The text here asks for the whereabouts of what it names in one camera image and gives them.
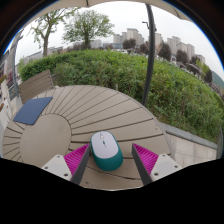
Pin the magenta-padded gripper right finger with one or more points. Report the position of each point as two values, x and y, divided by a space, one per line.
165 165

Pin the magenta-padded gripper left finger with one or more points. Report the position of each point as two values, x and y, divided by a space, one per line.
58 165

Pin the white and teal computer mouse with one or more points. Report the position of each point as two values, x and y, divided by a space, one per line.
105 148

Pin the dark blue mouse pad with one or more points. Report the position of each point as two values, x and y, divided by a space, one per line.
32 110

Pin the slatted beige outdoor chair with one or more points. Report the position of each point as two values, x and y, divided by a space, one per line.
35 85

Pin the green hedge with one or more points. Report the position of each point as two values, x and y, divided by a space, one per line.
110 73

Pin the thin sparse-leaved tree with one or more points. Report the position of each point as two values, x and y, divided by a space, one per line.
45 38

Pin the group of apartment buildings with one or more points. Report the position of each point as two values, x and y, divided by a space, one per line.
132 35

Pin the round leafy green tree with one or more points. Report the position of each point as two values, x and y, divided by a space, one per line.
87 28

